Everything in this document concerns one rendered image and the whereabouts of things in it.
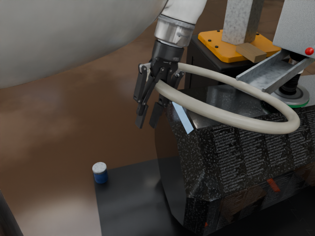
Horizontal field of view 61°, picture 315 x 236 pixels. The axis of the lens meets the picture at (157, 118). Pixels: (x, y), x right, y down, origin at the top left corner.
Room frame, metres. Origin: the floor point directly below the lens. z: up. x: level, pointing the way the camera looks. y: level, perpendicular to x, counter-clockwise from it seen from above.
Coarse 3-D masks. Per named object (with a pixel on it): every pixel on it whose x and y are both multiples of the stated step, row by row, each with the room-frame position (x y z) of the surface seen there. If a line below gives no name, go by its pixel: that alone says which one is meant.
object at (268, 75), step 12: (264, 60) 1.01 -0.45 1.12; (276, 60) 1.09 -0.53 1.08; (312, 60) 1.09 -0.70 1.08; (252, 72) 0.94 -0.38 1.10; (264, 72) 0.99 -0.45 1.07; (276, 72) 0.99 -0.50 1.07; (288, 72) 0.92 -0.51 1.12; (252, 84) 0.89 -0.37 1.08; (264, 84) 0.89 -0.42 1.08; (276, 84) 0.85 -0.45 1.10
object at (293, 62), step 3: (291, 51) 1.16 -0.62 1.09; (291, 54) 1.14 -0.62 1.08; (294, 54) 1.13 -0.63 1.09; (291, 57) 1.14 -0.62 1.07; (294, 57) 1.12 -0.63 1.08; (297, 57) 1.11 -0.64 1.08; (300, 57) 1.11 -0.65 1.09; (303, 57) 1.10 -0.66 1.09; (306, 57) 1.10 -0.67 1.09; (291, 60) 1.14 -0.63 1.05; (294, 60) 1.12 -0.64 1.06; (297, 60) 1.11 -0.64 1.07; (300, 60) 1.10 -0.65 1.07; (291, 63) 1.13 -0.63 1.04; (294, 63) 1.12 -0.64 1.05; (297, 63) 1.11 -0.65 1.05
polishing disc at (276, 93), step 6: (276, 90) 1.15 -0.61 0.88; (300, 90) 1.15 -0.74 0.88; (306, 90) 1.15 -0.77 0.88; (276, 96) 1.09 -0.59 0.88; (282, 96) 1.09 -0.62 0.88; (288, 96) 1.09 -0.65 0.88; (294, 96) 1.09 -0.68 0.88; (300, 96) 1.09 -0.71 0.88; (306, 96) 1.09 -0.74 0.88; (288, 102) 1.05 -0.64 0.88; (294, 102) 1.05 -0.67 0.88; (300, 102) 1.05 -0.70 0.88; (306, 102) 1.06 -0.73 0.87
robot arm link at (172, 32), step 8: (160, 16) 0.63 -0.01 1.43; (160, 24) 0.61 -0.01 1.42; (168, 24) 0.60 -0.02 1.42; (176, 24) 0.60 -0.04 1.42; (184, 24) 0.60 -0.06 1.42; (192, 24) 0.62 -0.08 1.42; (160, 32) 0.60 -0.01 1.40; (168, 32) 0.59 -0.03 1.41; (176, 32) 0.59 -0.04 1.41; (184, 32) 0.60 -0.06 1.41; (192, 32) 0.62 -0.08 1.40; (160, 40) 0.61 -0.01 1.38; (168, 40) 0.59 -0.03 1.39; (176, 40) 0.59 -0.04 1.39; (184, 40) 0.60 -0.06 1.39
